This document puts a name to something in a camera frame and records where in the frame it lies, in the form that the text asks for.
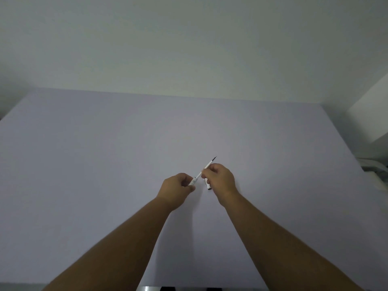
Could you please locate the person's left hand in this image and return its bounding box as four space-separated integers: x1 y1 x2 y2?
156 173 196 213

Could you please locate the person's right hand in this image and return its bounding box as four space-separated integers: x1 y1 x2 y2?
201 163 239 208

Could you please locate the white pen with black tip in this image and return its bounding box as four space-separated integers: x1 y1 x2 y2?
188 155 218 188

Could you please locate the person's right forearm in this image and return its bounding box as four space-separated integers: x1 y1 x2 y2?
217 191 365 291

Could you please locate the person's left forearm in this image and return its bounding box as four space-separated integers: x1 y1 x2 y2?
42 197 174 291

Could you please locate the white plastic object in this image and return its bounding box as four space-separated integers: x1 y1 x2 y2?
356 157 388 191

